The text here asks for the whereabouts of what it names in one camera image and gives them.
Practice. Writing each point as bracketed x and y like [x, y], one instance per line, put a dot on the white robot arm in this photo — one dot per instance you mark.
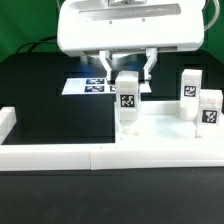
[106, 27]

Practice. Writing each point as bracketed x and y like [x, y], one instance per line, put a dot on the white tag sheet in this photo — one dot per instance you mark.
[78, 86]

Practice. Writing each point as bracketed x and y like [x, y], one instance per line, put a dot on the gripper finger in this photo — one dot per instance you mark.
[105, 57]
[151, 55]

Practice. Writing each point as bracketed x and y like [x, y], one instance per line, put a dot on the white U-shaped fence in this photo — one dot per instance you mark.
[92, 156]

